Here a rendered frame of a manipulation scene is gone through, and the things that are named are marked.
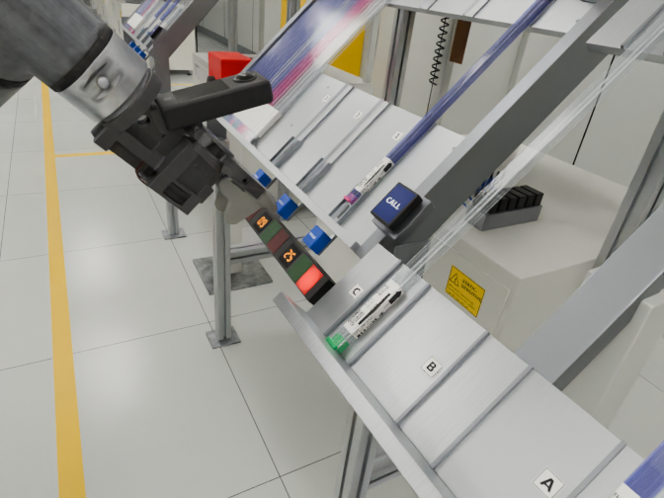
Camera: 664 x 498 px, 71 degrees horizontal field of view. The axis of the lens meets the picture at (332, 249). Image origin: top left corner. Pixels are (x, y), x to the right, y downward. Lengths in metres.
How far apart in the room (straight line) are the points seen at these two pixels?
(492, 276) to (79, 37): 0.68
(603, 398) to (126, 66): 0.52
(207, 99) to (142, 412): 1.00
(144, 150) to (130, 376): 1.02
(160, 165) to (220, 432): 0.89
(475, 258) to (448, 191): 0.30
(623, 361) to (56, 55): 0.54
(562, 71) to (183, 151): 0.46
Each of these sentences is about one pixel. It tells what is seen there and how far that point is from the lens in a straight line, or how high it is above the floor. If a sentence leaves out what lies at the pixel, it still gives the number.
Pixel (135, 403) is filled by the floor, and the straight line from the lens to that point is 1.38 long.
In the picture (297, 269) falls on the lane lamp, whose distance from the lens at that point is 0.65.
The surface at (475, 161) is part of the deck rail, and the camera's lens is 0.61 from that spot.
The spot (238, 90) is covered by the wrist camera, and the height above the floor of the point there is 0.90.
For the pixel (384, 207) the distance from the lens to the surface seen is 0.54.
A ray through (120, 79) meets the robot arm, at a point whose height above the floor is 0.91.
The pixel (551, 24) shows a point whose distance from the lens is 0.73.
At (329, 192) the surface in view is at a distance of 0.69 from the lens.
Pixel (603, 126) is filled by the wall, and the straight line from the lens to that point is 2.66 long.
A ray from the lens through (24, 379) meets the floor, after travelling 1.54.
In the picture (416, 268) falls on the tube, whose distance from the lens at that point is 0.42.
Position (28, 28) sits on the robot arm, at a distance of 0.46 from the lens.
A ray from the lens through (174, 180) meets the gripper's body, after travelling 0.50.
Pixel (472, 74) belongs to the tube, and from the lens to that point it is 0.69.
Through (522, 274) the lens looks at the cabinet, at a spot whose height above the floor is 0.62.
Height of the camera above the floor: 1.01
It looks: 30 degrees down
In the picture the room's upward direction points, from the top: 7 degrees clockwise
